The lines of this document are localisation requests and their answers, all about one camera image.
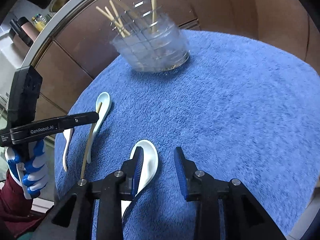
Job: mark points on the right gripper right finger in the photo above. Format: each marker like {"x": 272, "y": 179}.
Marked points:
{"x": 185, "y": 170}

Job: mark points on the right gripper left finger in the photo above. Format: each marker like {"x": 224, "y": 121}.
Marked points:
{"x": 134, "y": 171}

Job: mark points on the white ceramic spoon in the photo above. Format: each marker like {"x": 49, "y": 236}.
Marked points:
{"x": 150, "y": 164}

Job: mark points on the wooden chopstick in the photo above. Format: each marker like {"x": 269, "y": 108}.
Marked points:
{"x": 83, "y": 167}

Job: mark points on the light blue ceramic spoon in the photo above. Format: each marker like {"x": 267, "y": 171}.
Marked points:
{"x": 103, "y": 106}

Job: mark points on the dark red sleeve forearm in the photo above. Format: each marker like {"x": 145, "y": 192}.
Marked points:
{"x": 18, "y": 221}

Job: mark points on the blue white gloved left hand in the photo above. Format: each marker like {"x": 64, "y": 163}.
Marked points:
{"x": 32, "y": 175}

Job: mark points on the white refrigerator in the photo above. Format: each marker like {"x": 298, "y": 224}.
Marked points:
{"x": 10, "y": 61}

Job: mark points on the blue towel mat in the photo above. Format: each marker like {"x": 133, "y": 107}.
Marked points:
{"x": 238, "y": 108}

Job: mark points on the yellow oil bottle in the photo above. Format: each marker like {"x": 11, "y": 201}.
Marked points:
{"x": 40, "y": 21}

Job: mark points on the clear plastic utensil holder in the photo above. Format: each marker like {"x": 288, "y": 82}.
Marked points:
{"x": 148, "y": 39}

